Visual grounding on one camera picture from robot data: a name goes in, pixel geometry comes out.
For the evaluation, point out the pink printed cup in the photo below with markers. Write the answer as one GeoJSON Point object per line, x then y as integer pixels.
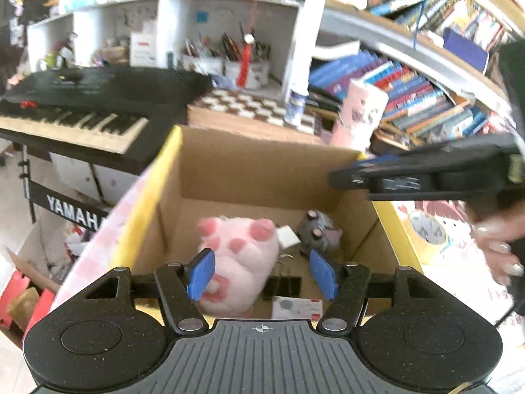
{"type": "Point", "coordinates": [357, 115]}

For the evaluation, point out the person's right hand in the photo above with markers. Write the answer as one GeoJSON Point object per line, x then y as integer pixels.
{"type": "Point", "coordinates": [498, 250]}

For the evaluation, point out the row of colourful books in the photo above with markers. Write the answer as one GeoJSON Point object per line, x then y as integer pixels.
{"type": "Point", "coordinates": [418, 102]}
{"type": "Point", "coordinates": [451, 4]}

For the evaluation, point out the black electronic keyboard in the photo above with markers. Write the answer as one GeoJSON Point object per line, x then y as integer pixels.
{"type": "Point", "coordinates": [102, 102]}

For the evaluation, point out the black keyboard stand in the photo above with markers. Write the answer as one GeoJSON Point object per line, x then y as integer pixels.
{"type": "Point", "coordinates": [65, 207]}

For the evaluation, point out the white paper stack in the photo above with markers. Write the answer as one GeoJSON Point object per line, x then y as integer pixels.
{"type": "Point", "coordinates": [336, 51]}

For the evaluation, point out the yellow tape roll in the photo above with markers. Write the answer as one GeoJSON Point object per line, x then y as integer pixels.
{"type": "Point", "coordinates": [430, 256]}

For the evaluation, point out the white drawer cabinet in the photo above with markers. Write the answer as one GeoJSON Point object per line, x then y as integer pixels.
{"type": "Point", "coordinates": [82, 176]}

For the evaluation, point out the blue sticky note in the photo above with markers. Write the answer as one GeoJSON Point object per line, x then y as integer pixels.
{"type": "Point", "coordinates": [202, 17]}

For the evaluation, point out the pink printed paper mat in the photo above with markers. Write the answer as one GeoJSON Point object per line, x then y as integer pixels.
{"type": "Point", "coordinates": [451, 279]}

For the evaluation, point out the white pen holder with pens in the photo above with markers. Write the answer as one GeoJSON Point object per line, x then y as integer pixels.
{"type": "Point", "coordinates": [254, 74]}
{"type": "Point", "coordinates": [203, 61]}

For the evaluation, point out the checkered chessboard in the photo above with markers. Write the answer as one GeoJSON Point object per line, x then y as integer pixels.
{"type": "Point", "coordinates": [246, 104]}

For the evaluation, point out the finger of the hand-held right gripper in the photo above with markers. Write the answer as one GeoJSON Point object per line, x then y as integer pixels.
{"type": "Point", "coordinates": [410, 195]}
{"type": "Point", "coordinates": [369, 176]}

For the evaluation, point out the white shelf unit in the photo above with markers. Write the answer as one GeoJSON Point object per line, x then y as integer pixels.
{"type": "Point", "coordinates": [303, 49]}

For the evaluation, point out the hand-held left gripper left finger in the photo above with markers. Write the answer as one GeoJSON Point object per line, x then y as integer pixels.
{"type": "Point", "coordinates": [201, 273]}

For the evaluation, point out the white card red stripe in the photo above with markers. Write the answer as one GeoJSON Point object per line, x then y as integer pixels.
{"type": "Point", "coordinates": [295, 308]}

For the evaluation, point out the pink plush paw toy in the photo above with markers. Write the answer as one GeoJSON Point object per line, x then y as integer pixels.
{"type": "Point", "coordinates": [242, 262]}

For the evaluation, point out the pink patterned sheet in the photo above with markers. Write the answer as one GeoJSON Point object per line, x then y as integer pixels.
{"type": "Point", "coordinates": [110, 234]}

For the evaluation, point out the grey bookshelf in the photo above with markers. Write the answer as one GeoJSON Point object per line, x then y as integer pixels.
{"type": "Point", "coordinates": [410, 43]}

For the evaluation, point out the white box red label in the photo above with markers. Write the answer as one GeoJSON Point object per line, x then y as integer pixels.
{"type": "Point", "coordinates": [143, 49]}

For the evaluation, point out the white paper tag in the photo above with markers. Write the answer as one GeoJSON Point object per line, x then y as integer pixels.
{"type": "Point", "coordinates": [288, 237]}

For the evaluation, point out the white bottle blue label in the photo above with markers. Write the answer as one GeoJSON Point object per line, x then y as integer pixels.
{"type": "Point", "coordinates": [295, 108]}

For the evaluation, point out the cardboard box with yellow rim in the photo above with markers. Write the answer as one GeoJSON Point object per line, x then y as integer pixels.
{"type": "Point", "coordinates": [254, 172]}

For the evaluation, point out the black binder clip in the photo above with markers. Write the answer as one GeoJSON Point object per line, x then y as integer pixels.
{"type": "Point", "coordinates": [283, 285]}

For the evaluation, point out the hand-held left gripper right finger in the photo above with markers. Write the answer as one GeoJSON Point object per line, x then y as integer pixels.
{"type": "Point", "coordinates": [322, 273]}

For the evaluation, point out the grey plush toy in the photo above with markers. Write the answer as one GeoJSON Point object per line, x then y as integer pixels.
{"type": "Point", "coordinates": [318, 230]}

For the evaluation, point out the red tassel ornament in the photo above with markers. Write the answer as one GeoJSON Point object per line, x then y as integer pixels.
{"type": "Point", "coordinates": [245, 65]}

